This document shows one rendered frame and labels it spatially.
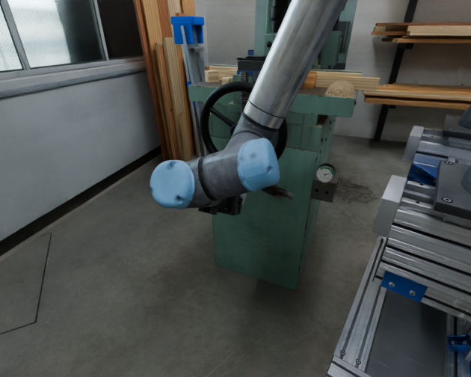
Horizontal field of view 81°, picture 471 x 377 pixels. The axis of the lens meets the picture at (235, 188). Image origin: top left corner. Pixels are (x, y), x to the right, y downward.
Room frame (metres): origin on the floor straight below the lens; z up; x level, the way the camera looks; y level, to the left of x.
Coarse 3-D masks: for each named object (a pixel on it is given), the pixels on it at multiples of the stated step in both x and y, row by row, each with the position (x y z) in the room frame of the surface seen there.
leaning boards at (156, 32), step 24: (144, 0) 2.40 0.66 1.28; (168, 0) 2.73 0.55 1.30; (192, 0) 3.12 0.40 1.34; (144, 24) 2.40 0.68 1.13; (168, 24) 2.72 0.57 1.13; (144, 48) 2.35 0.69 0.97; (168, 48) 2.37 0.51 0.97; (168, 72) 2.35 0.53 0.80; (168, 96) 2.33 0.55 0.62; (168, 120) 2.30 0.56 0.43; (192, 120) 2.55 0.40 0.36; (168, 144) 2.36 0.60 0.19; (192, 144) 2.58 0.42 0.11
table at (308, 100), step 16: (192, 96) 1.10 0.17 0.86; (224, 96) 1.05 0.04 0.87; (304, 96) 0.93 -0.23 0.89; (320, 96) 0.91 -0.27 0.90; (336, 96) 0.89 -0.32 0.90; (240, 112) 0.92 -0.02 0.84; (304, 112) 0.93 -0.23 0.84; (320, 112) 0.91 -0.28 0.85; (336, 112) 0.89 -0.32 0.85; (352, 112) 0.87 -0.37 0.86
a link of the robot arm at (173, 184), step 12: (156, 168) 0.38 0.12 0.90; (168, 168) 0.37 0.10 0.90; (180, 168) 0.37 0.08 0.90; (192, 168) 0.38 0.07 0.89; (156, 180) 0.37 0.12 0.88; (168, 180) 0.36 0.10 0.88; (180, 180) 0.36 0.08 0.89; (192, 180) 0.36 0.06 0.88; (156, 192) 0.36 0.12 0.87; (168, 192) 0.35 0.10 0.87; (180, 192) 0.35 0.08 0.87; (192, 192) 0.36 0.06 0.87; (204, 192) 0.36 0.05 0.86; (168, 204) 0.34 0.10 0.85; (180, 204) 0.35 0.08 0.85; (192, 204) 0.37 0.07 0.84; (204, 204) 0.41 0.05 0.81
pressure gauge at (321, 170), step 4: (324, 164) 0.85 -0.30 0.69; (328, 164) 0.85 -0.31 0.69; (320, 168) 0.84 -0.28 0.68; (324, 168) 0.83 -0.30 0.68; (328, 168) 0.83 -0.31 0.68; (332, 168) 0.82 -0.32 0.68; (316, 172) 0.84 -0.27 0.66; (320, 172) 0.84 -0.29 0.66; (324, 172) 0.83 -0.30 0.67; (328, 172) 0.82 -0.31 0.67; (332, 172) 0.82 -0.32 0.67; (316, 176) 0.84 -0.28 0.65; (320, 176) 0.83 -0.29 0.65; (324, 176) 0.83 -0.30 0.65; (328, 176) 0.82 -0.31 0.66; (332, 176) 0.82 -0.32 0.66; (320, 180) 0.83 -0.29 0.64; (324, 180) 0.83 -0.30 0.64; (328, 180) 0.82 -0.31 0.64; (332, 180) 0.82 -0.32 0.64; (324, 184) 0.85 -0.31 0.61
